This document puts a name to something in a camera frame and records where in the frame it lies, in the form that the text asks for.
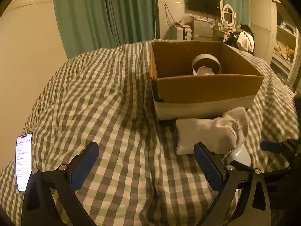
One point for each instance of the white smartphone lit screen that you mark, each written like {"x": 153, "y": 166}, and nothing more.
{"x": 23, "y": 160}

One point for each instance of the small grey refrigerator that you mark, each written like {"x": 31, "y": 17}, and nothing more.
{"x": 202, "y": 30}

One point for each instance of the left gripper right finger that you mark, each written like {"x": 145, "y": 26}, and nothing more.
{"x": 253, "y": 206}

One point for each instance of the wooden vanity desk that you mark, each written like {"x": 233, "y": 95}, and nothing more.
{"x": 221, "y": 35}

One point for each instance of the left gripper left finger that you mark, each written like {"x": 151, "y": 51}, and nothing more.
{"x": 39, "y": 208}

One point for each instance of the green curtain left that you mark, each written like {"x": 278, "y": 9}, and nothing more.
{"x": 87, "y": 25}

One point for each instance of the grey white checkered duvet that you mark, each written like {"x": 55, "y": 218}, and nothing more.
{"x": 105, "y": 96}

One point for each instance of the black wall television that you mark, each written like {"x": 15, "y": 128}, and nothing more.
{"x": 205, "y": 6}

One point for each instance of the white suitcase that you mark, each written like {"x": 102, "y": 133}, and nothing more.
{"x": 181, "y": 33}

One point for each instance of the white oval vanity mirror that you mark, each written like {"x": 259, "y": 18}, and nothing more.
{"x": 228, "y": 17}

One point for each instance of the white louvered wardrobe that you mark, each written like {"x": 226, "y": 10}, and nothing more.
{"x": 277, "y": 39}

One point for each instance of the chair with white garment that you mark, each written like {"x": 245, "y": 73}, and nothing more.
{"x": 242, "y": 39}

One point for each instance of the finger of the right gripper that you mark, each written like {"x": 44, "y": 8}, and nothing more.
{"x": 288, "y": 179}

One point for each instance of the brown cardboard box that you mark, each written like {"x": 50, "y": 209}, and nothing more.
{"x": 178, "y": 94}

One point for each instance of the white folded sock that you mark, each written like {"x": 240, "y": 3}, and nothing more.
{"x": 220, "y": 135}

